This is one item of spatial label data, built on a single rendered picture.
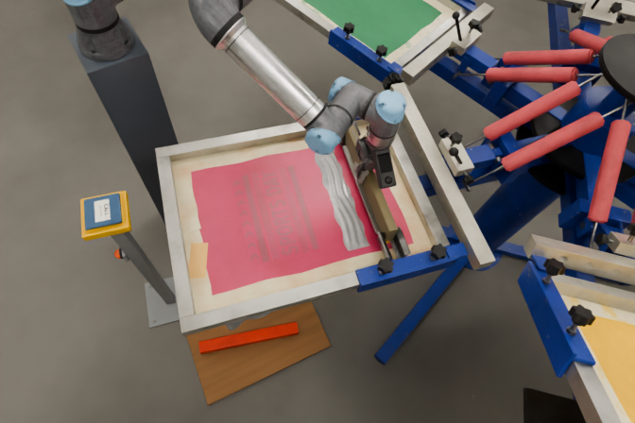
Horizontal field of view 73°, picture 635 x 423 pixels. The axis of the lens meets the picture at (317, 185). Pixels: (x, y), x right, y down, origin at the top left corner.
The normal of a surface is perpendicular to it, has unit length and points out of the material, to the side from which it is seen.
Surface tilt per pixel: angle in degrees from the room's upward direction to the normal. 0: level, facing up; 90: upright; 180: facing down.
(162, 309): 0
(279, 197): 0
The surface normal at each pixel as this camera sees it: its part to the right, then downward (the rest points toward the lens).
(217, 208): 0.09, -0.50
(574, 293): -0.15, 0.44
